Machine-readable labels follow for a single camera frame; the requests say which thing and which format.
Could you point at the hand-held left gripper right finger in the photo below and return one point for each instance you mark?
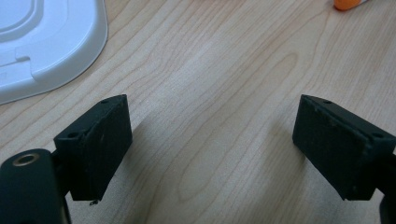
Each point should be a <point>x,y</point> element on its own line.
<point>336,155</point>

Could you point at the white container lid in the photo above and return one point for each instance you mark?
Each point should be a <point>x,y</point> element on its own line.
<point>62,46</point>

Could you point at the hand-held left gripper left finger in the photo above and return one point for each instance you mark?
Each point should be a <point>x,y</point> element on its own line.
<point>93,155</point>

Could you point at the orange marker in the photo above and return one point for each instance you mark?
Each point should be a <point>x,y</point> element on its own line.
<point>345,3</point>

